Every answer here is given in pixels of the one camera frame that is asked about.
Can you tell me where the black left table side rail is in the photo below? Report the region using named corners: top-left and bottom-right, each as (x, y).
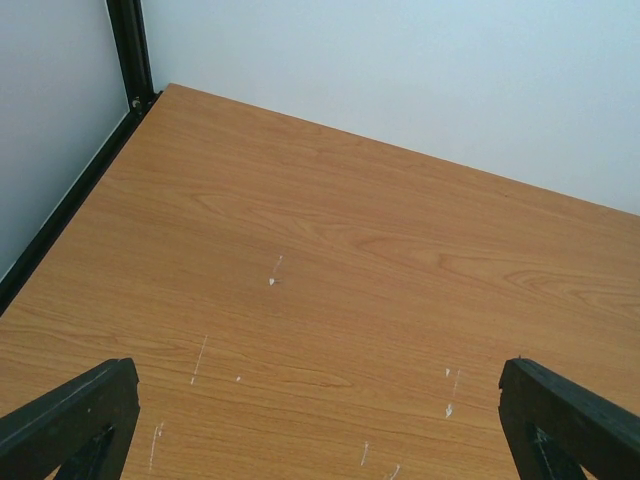
top-left (1, 91), bottom-right (163, 314)

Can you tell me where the black aluminium frame post left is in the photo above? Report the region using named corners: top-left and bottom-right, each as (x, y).
top-left (106, 0), bottom-right (157, 117)

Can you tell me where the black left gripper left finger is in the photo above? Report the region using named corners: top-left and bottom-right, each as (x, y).
top-left (1, 358), bottom-right (140, 479)

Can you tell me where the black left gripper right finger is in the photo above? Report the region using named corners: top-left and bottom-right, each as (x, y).
top-left (498, 357), bottom-right (639, 479)

